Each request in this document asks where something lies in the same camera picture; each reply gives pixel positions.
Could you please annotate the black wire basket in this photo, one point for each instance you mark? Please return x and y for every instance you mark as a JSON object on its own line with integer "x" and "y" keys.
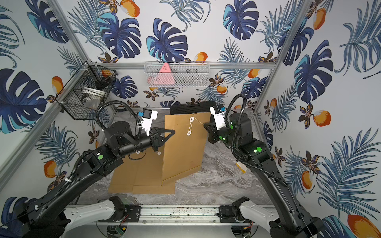
{"x": 86, "y": 90}

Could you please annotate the white work glove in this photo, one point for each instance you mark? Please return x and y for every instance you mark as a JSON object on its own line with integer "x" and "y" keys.
{"x": 242, "y": 167}

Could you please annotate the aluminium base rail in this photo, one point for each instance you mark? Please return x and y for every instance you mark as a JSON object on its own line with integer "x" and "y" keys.
{"x": 178, "y": 214}

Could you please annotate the black round tape roll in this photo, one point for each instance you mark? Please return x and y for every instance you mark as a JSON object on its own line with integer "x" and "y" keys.
{"x": 121, "y": 108}

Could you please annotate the brown kraft file bag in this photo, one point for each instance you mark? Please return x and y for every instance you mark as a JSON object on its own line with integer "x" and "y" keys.
{"x": 124, "y": 176}

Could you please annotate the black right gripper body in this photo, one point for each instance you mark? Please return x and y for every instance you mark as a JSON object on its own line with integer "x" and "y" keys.
{"x": 223, "y": 135}

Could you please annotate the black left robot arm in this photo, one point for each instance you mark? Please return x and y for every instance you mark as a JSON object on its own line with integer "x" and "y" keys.
{"x": 49, "y": 216}

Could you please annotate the clear wall shelf basket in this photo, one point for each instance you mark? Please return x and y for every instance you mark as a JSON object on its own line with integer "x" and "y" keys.
{"x": 186, "y": 74}

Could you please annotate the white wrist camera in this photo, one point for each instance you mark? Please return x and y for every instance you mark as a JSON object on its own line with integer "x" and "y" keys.
{"x": 218, "y": 112}
{"x": 147, "y": 117}

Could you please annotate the black plastic tool case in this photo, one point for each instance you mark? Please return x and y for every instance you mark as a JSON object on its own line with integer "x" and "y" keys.
{"x": 201, "y": 107}

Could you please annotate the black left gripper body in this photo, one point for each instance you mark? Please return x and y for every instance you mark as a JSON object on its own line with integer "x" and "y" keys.
{"x": 153, "y": 140}

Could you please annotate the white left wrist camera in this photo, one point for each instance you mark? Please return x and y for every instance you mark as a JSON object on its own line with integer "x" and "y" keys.
{"x": 147, "y": 117}

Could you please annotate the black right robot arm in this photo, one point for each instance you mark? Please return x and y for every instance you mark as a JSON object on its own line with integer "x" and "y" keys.
{"x": 232, "y": 126}

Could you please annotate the pink triangular item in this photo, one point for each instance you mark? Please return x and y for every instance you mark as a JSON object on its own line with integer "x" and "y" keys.
{"x": 163, "y": 78}

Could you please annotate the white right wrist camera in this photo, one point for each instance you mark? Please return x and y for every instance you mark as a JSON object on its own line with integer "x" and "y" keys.
{"x": 218, "y": 112}

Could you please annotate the brown file bag stack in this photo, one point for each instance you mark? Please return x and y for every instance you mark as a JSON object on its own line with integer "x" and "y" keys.
{"x": 184, "y": 151}

